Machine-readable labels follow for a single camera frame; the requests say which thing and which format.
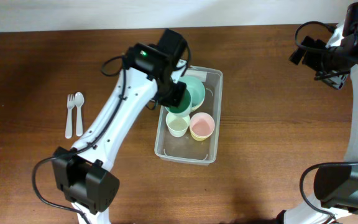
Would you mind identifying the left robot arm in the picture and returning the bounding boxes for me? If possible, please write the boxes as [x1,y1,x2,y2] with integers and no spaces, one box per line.
[52,29,188,223]

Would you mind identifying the cream white cup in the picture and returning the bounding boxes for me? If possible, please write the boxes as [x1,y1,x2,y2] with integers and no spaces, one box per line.
[165,113,190,138]

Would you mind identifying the clear plastic container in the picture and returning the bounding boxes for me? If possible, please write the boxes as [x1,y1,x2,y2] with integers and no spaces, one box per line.
[154,66,223,166]

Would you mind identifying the white plastic fork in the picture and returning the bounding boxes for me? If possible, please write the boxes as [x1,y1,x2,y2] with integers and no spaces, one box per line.
[65,94,75,139]

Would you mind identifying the yellow bowl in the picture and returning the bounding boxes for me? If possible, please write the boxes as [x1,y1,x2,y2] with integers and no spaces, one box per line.
[191,102,203,112]

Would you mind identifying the white plastic spoon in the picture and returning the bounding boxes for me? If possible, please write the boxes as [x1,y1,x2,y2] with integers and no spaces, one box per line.
[74,92,85,136]

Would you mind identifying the green bowl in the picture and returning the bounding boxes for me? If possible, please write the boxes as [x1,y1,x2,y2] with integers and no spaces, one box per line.
[179,76,206,106]

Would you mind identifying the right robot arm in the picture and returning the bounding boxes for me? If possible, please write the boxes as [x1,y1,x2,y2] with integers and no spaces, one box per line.
[274,2,358,223]

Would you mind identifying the pink cup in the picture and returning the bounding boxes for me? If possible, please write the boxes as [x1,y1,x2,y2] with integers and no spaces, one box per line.
[190,112,215,136]

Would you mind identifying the green cup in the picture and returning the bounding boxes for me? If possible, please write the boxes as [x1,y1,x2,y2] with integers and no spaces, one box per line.
[165,90,192,117]

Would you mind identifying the yellow cup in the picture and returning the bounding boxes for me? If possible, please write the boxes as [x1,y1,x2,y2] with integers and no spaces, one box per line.
[190,129,213,141]

